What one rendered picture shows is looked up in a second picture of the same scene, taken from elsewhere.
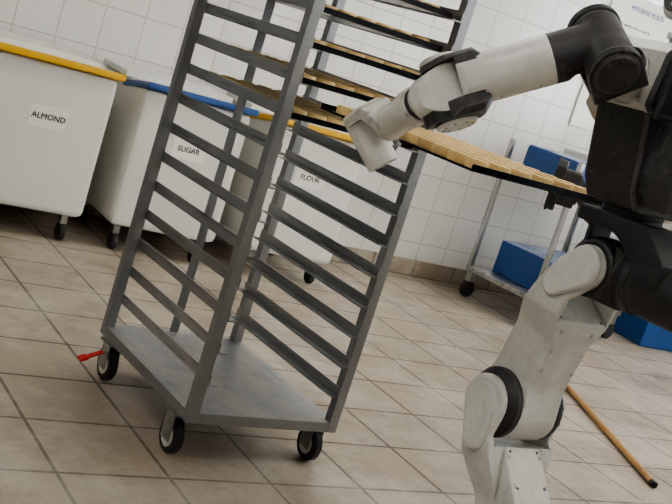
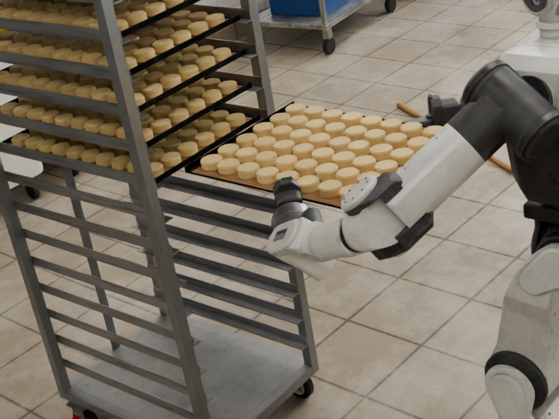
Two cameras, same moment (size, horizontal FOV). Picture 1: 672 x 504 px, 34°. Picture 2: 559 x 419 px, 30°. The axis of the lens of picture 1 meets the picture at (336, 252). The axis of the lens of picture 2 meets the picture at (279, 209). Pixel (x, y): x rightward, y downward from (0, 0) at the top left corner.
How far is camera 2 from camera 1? 104 cm
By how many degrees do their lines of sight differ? 20
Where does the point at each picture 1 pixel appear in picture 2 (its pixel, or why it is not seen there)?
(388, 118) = (328, 253)
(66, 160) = not seen: outside the picture
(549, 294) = (532, 295)
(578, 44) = (493, 127)
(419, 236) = not seen: hidden behind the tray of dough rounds
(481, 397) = (506, 390)
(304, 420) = (293, 382)
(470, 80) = (409, 214)
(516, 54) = (440, 167)
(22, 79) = not seen: outside the picture
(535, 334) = (528, 320)
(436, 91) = (376, 230)
